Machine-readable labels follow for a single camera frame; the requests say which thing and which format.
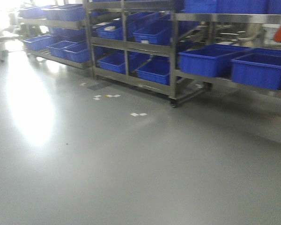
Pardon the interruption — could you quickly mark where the right steel shelving rack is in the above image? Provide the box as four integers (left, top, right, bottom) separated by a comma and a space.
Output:
174, 0, 281, 98

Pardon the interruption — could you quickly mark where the blue bin middle lower left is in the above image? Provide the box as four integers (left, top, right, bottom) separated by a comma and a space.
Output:
97, 51, 150, 75

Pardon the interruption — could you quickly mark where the blue bin middle upper right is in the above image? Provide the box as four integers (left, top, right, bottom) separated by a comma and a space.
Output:
133, 20, 172, 45

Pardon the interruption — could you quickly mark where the blue bin middle upper left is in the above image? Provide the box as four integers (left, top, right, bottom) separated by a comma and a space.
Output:
96, 20, 137, 40

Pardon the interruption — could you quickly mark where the left steel shelving rack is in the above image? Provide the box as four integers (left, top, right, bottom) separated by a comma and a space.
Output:
19, 16, 91, 69

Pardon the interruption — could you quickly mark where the blue bin middle lower right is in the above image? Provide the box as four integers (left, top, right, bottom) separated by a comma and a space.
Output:
136, 58, 170, 85

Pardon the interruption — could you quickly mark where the steel shelving rack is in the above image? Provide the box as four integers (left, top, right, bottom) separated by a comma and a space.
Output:
19, 16, 91, 69
174, 0, 281, 98
83, 0, 213, 108

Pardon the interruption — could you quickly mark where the middle steel shelving rack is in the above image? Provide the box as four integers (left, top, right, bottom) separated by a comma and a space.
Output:
83, 0, 213, 108

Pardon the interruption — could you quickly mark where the blue bin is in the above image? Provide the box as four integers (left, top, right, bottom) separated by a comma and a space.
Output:
136, 58, 170, 85
97, 51, 150, 75
133, 20, 172, 45
96, 20, 137, 40

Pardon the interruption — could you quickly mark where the blue bin left rack lower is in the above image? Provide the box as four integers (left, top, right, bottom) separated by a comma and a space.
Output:
22, 34, 94, 63

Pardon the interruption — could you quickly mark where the blue bin left rack upper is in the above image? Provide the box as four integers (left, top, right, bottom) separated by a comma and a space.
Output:
19, 4, 85, 22

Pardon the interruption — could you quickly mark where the blue bin rack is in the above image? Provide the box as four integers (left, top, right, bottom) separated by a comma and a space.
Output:
22, 34, 94, 63
178, 44, 250, 77
19, 4, 85, 22
231, 48, 281, 90

